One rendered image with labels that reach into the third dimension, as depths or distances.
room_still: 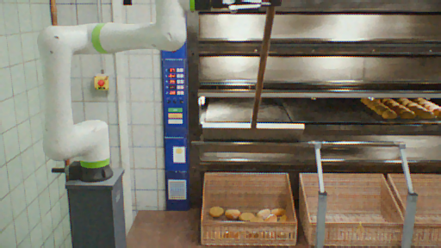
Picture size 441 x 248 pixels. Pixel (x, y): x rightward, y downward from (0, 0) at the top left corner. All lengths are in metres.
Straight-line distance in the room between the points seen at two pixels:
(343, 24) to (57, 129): 1.84
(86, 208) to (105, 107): 1.12
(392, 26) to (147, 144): 1.72
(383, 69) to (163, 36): 1.79
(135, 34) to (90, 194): 0.73
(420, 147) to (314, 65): 0.90
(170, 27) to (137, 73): 1.40
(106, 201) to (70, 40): 0.69
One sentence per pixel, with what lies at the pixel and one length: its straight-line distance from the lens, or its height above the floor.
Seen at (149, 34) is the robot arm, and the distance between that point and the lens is 1.61.
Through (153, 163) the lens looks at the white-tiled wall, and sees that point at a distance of 3.06.
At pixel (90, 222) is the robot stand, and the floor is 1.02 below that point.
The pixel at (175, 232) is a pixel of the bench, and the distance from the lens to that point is 2.86.
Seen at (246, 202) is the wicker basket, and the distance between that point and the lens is 3.04.
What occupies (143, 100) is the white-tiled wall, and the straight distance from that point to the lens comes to 2.96.
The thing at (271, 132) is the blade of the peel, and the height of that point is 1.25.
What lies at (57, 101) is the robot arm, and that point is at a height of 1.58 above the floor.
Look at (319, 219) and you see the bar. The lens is 2.55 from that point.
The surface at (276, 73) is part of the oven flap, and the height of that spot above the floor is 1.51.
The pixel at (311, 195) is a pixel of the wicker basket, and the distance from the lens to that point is 3.08.
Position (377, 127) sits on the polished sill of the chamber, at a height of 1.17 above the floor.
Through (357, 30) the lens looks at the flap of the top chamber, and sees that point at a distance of 2.95.
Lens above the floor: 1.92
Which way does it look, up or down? 15 degrees down
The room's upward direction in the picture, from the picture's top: straight up
